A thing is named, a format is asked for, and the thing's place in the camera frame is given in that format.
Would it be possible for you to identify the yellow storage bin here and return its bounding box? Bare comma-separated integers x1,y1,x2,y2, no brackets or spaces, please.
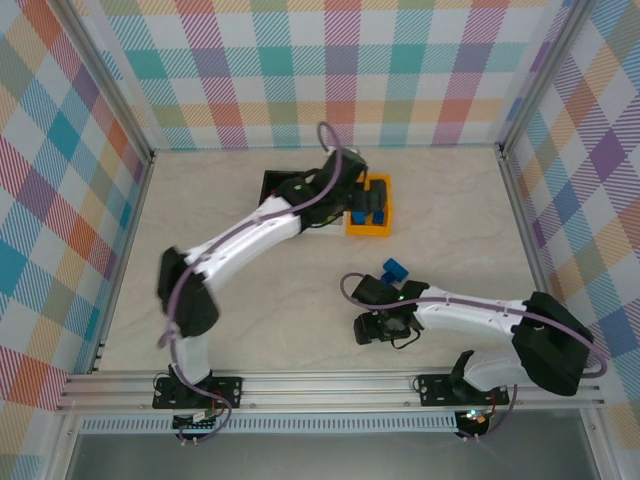
345,172,396,239

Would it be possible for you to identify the black storage bin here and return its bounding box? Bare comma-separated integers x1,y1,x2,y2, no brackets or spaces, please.
258,169,314,207

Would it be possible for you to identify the black controller board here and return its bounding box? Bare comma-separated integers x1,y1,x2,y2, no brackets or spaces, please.
172,409,234,446
454,407,519,444

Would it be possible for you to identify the grey metal shelf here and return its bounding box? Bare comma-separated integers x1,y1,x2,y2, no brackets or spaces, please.
64,432,601,480

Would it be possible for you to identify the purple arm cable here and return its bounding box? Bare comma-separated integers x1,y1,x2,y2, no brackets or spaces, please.
339,272,610,379
158,121,361,351

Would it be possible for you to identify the long aluminium base rail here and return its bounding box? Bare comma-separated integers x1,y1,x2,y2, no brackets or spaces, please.
53,370,607,415

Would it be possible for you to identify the grey slotted cable duct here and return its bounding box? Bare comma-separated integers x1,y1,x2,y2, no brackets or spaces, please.
78,416,460,435

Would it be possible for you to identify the aluminium side rail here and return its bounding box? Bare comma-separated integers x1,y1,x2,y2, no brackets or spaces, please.
494,143,609,401
89,147,157,376

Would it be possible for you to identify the aluminium frame post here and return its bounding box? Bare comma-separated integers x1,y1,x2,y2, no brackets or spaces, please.
497,0,599,154
52,0,157,157

